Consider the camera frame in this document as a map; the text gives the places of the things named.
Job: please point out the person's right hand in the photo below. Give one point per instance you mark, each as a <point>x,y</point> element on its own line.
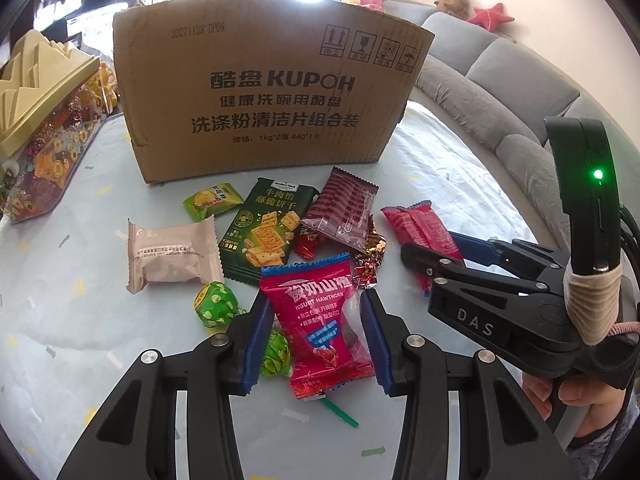
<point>590,400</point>

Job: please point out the maroon striped snack packet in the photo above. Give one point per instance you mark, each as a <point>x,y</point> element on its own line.
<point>340,210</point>

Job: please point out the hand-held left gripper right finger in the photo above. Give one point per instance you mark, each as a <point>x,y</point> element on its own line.
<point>375,345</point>

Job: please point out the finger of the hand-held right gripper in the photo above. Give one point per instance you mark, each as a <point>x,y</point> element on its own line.
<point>425,260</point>
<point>472,246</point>

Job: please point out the red star plush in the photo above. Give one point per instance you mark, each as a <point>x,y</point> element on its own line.
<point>492,17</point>

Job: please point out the green foil ball lollipop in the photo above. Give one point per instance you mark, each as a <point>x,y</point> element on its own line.
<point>215,305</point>
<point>276,355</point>

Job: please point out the grey sectional sofa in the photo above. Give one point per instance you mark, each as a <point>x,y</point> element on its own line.
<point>510,90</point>

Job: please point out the green lollipop stick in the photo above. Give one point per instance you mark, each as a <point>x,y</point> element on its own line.
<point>342,412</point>

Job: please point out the yellow castle-shaped candy container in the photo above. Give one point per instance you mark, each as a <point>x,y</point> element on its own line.
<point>40,90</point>

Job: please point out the pink snack packet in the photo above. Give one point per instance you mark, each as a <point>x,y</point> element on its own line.
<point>310,310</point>

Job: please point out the small red wrapped candy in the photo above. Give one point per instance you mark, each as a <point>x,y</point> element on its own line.
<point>305,246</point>

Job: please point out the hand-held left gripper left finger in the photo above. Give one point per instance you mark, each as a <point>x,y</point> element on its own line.
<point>256,340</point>

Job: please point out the brown gold foil candy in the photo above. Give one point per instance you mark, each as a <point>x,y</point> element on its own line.
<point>377,240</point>

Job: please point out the small yellow-green candy packet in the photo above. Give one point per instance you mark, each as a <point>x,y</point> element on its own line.
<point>212,201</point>

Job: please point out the shiny foil wrapped candy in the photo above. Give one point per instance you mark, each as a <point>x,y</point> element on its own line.
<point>367,270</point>

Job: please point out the dark green cracker packet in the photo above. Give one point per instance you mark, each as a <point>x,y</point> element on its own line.
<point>265,230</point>

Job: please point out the brown cardboard box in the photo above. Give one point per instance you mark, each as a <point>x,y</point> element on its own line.
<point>250,60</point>

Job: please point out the pink plush toy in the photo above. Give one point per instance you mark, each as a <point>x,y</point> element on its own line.
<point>361,0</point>

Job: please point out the yellow toy figure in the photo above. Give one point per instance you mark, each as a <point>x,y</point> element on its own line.
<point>106,87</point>

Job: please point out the red snack packet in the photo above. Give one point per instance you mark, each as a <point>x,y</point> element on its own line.
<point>417,225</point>

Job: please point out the beige snack packet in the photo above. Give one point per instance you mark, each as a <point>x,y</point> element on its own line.
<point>170,255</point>

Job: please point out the brown bear plush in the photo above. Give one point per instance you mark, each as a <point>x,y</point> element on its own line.
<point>454,4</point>

